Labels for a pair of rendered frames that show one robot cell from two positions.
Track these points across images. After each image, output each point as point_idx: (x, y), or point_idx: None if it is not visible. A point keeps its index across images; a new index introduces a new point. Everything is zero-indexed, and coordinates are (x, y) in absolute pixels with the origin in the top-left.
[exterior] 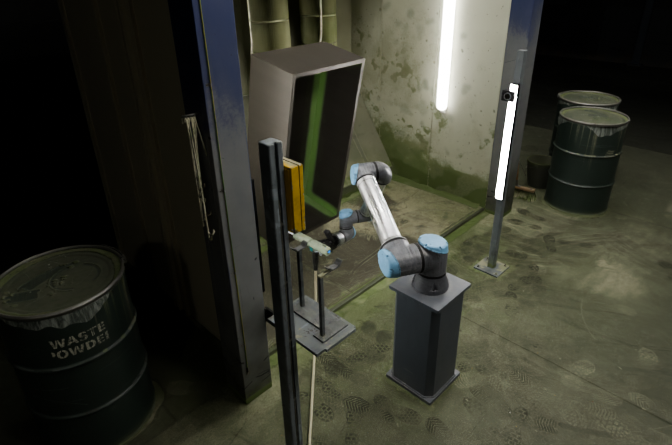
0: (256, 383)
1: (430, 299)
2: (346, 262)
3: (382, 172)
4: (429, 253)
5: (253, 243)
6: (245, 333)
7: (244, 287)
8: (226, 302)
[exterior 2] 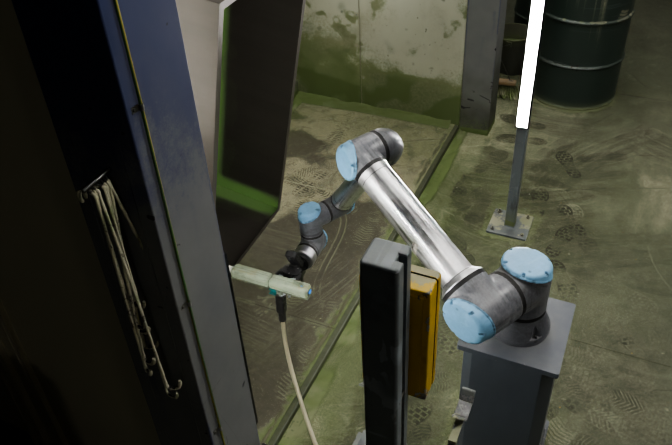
0: None
1: (534, 354)
2: None
3: (394, 148)
4: (530, 287)
5: (238, 362)
6: None
7: (233, 439)
8: None
